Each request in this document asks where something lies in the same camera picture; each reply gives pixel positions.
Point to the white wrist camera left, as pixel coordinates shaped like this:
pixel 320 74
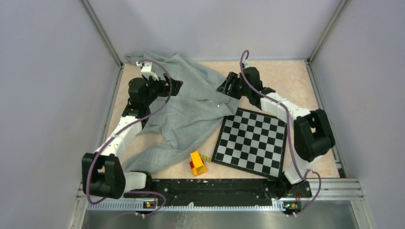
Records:
pixel 147 70

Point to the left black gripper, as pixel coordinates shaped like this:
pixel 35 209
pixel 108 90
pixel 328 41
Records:
pixel 162 83

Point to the aluminium front frame rail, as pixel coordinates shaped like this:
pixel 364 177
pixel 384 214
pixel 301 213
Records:
pixel 331 203

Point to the yellow red toy block stack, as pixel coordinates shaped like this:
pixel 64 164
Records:
pixel 197 163

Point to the grey zip jacket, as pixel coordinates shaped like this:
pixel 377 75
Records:
pixel 188 119

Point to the black white checkerboard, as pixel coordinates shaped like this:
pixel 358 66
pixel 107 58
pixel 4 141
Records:
pixel 252 142

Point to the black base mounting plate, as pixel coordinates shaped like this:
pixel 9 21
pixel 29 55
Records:
pixel 222 192

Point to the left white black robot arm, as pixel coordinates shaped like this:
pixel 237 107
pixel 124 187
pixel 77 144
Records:
pixel 102 172

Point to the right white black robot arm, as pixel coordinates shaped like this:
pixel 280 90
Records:
pixel 309 133

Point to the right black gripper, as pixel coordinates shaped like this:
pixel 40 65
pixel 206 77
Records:
pixel 232 79

